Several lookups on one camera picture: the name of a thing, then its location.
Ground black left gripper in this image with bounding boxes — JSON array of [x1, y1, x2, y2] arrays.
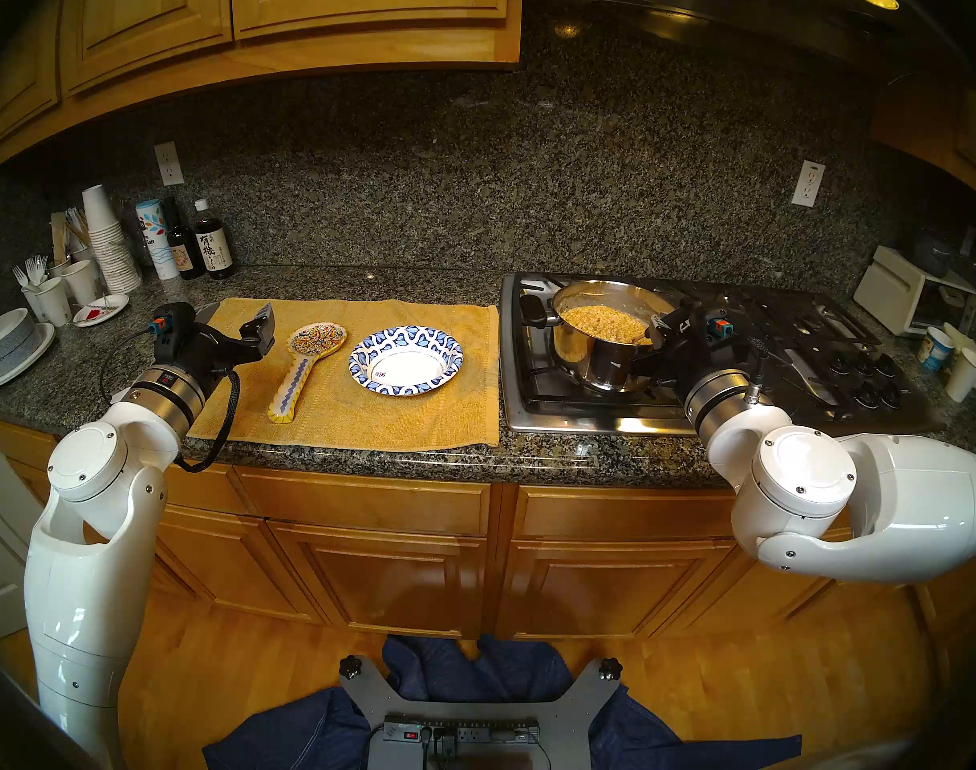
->
[[149, 299, 277, 394]]

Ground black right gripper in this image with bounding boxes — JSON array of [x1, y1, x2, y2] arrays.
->
[[647, 305, 765, 396]]

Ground blue white paper bowl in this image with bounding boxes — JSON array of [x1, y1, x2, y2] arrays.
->
[[348, 325, 465, 397]]

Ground cooked oatmeal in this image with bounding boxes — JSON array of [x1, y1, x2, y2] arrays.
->
[[562, 306, 653, 347]]

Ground colourful ceramic spoon rest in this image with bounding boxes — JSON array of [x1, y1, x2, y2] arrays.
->
[[267, 322, 348, 424]]

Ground grey speckled bowl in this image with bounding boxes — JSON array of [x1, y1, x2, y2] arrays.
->
[[0, 308, 39, 368]]

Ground stainless steel saucepan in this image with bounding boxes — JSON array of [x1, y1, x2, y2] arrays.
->
[[520, 279, 685, 394]]

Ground soy sauce bottle white cap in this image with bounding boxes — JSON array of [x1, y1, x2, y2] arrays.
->
[[193, 198, 236, 281]]

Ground dark bottle brown label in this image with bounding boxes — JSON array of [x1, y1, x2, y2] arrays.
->
[[163, 197, 205, 281]]

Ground white salt canister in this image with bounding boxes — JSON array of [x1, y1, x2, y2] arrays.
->
[[135, 199, 181, 282]]

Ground small white saucer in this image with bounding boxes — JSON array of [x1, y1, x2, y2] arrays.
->
[[72, 294, 130, 328]]

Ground stack of white paper cups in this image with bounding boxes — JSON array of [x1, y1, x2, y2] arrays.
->
[[81, 184, 142, 294]]

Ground black gas stovetop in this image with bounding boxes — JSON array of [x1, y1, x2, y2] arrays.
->
[[500, 273, 950, 439]]

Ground white paper cup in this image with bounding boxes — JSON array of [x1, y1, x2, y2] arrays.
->
[[22, 278, 73, 328], [945, 347, 976, 403], [59, 259, 101, 306]]

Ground yellow terry towel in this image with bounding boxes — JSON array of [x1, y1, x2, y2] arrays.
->
[[187, 297, 501, 454]]

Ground wooden chopsticks bundle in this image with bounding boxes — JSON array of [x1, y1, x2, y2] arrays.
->
[[51, 209, 91, 264]]

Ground white toaster oven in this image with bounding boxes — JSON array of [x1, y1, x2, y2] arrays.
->
[[853, 245, 976, 338]]

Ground printed paper cup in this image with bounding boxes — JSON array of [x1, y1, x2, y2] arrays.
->
[[919, 326, 956, 373]]

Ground dark grey kettle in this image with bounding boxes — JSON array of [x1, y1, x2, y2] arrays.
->
[[909, 229, 954, 278]]

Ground wooden base cabinets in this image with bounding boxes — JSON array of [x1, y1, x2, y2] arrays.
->
[[0, 411, 976, 641]]

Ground dark range hood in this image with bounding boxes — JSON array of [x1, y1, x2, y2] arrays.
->
[[524, 0, 906, 63]]

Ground blue denim cloth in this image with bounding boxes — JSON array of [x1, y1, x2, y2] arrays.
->
[[203, 634, 803, 770]]

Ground grey power strip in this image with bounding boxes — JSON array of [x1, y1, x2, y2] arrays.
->
[[382, 719, 542, 747]]

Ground thick black coiled cable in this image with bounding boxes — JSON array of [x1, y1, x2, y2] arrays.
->
[[171, 367, 241, 472]]

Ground black cable with metal plug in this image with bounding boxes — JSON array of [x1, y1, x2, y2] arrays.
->
[[743, 337, 771, 407]]

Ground thin black cable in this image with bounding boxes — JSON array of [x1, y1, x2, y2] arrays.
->
[[97, 327, 156, 404]]

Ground light wooden wall cabinet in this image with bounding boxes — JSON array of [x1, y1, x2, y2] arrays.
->
[[0, 0, 525, 172]]

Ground dark wooden wall cabinet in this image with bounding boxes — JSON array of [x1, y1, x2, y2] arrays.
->
[[869, 79, 976, 208]]

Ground grey robot base frame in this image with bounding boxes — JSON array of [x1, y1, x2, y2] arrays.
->
[[339, 656, 623, 770]]

